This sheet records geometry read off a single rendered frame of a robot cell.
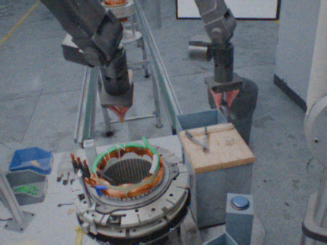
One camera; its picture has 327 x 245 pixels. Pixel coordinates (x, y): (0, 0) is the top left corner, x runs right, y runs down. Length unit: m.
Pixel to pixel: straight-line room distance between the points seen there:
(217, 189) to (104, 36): 0.65
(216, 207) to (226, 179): 0.12
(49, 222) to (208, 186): 0.62
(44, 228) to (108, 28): 0.88
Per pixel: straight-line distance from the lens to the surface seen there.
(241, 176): 1.04
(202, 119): 1.23
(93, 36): 0.55
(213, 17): 0.86
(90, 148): 0.90
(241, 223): 0.91
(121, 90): 0.69
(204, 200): 1.06
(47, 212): 1.34
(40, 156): 1.61
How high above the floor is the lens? 1.69
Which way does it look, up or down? 33 degrees down
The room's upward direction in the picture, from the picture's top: 6 degrees counter-clockwise
